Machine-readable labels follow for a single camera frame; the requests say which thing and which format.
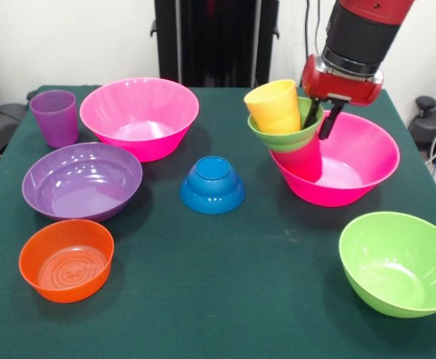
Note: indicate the magenta plastic bowl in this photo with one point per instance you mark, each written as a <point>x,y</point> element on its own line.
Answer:
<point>371,149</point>
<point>139,112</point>

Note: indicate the large lime green bowl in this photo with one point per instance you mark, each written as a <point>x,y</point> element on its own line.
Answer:
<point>397,261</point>

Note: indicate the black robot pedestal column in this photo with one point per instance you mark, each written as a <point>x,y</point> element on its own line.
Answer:
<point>210,45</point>

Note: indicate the dark green tablecloth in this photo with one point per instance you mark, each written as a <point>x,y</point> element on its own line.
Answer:
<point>202,261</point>

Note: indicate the blue plastic bowl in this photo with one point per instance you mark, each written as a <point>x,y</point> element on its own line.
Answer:
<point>212,194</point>

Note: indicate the pink red plastic cup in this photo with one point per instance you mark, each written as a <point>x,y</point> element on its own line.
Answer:
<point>303,161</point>

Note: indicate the yellow plastic cup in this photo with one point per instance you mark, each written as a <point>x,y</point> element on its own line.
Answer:
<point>273,108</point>

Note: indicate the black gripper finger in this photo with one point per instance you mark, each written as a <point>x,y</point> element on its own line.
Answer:
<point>331,121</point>
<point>312,114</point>

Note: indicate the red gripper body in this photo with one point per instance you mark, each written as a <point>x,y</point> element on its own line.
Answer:
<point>341,89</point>

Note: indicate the grey pedestal foot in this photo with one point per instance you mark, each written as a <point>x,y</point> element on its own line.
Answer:
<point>423,131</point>
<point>0,123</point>

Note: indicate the small lime green bowl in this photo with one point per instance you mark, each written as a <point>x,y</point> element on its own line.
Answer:
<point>288,142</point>

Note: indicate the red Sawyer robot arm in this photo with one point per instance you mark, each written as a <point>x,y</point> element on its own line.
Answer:
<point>363,37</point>

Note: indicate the purple plastic cup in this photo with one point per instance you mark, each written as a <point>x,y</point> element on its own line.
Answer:
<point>55,119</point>

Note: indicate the red plastic bowl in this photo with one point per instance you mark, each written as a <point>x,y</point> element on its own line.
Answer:
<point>66,261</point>

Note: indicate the purple plastic bowl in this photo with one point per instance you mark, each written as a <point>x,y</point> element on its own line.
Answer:
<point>83,179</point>

